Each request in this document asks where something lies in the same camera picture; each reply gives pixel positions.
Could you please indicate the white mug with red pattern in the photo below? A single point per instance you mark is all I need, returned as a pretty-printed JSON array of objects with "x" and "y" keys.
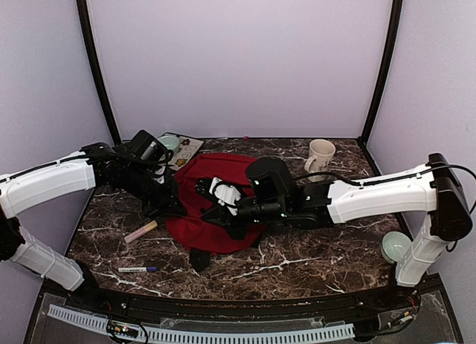
[{"x": 321, "y": 152}]

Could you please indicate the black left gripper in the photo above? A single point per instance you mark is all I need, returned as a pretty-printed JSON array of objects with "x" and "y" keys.
[{"x": 167, "y": 206}]

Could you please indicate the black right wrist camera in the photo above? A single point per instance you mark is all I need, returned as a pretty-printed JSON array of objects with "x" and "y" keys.
[{"x": 270, "y": 178}]

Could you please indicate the red backpack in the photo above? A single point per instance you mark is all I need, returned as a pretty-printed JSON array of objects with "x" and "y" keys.
[{"x": 190, "y": 231}]

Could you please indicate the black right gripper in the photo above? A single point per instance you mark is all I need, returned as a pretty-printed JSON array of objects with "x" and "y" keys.
[{"x": 220, "y": 210}]

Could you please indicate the floral patterned square plate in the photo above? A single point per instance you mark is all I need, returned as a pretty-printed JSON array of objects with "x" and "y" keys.
[{"x": 187, "y": 148}]

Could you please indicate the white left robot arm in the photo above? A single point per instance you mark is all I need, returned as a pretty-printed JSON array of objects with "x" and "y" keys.
[{"x": 138, "y": 170}]

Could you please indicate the pale green ceramic bowl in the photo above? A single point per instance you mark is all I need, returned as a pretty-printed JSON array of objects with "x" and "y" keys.
[{"x": 171, "y": 142}]

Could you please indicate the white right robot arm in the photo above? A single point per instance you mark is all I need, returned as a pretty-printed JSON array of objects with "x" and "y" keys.
[{"x": 432, "y": 188}]

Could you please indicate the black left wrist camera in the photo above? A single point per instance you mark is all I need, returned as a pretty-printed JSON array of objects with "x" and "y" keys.
[{"x": 146, "y": 147}]

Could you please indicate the white slotted cable duct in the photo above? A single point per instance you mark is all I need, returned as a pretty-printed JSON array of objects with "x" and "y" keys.
[{"x": 180, "y": 331}]

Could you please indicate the pink yellow highlighter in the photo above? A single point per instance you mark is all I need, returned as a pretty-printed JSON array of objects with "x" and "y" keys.
[{"x": 140, "y": 232}]

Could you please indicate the black enclosure frame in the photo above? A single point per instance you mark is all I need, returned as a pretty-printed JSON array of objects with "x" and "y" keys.
[{"x": 231, "y": 309}]

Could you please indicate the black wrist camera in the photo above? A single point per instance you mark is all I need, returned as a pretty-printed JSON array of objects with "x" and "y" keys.
[
  {"x": 270, "y": 178},
  {"x": 146, "y": 147}
]

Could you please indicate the white pen purple cap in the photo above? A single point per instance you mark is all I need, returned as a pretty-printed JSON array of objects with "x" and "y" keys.
[{"x": 137, "y": 269}]

